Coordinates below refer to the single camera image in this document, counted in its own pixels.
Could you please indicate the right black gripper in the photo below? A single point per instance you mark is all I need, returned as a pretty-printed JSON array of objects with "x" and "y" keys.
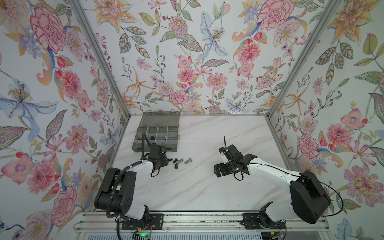
[{"x": 221, "y": 166}]

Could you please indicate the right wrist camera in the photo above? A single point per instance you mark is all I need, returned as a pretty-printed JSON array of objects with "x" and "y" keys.
[{"x": 223, "y": 157}]

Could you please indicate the right aluminium corner post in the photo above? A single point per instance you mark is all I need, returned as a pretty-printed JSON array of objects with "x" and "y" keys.
[{"x": 320, "y": 26}]

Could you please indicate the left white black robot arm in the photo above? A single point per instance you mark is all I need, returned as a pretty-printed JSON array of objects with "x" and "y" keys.
[{"x": 116, "y": 193}]

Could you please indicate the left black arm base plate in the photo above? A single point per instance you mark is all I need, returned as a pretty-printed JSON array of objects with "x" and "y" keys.
[{"x": 148, "y": 222}]

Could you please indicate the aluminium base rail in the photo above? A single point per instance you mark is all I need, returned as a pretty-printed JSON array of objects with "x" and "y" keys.
[{"x": 225, "y": 221}]

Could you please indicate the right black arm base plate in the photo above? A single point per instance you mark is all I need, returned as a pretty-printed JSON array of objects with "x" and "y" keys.
[{"x": 256, "y": 221}]

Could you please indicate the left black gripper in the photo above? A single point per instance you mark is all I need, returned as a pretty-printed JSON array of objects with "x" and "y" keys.
[{"x": 164, "y": 159}]

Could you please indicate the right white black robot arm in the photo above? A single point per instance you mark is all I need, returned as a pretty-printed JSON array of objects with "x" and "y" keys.
[{"x": 308, "y": 199}]

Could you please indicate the left aluminium corner post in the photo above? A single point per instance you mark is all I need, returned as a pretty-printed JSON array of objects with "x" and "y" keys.
[{"x": 91, "y": 37}]

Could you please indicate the aluminium corner post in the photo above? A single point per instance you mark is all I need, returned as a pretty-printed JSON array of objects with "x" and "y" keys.
[
  {"x": 91, "y": 37},
  {"x": 320, "y": 26}
]

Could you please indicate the grey plastic organizer box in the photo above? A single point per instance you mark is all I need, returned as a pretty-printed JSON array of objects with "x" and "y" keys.
[{"x": 163, "y": 125}]

